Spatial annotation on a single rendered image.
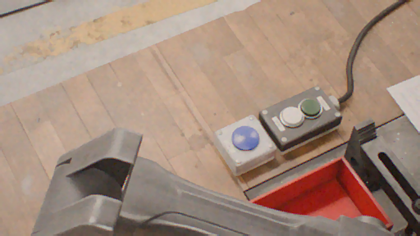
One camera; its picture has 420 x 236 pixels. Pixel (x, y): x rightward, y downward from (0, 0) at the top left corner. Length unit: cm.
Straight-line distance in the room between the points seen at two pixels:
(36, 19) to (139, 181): 193
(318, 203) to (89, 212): 58
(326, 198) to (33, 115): 45
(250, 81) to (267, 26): 12
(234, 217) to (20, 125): 63
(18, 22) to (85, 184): 187
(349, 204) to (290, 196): 8
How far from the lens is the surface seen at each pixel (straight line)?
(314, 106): 121
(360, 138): 114
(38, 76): 242
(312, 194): 117
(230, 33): 132
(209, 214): 66
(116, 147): 66
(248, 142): 116
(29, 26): 254
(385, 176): 112
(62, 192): 71
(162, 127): 122
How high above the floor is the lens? 192
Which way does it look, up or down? 57 degrees down
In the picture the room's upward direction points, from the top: 3 degrees clockwise
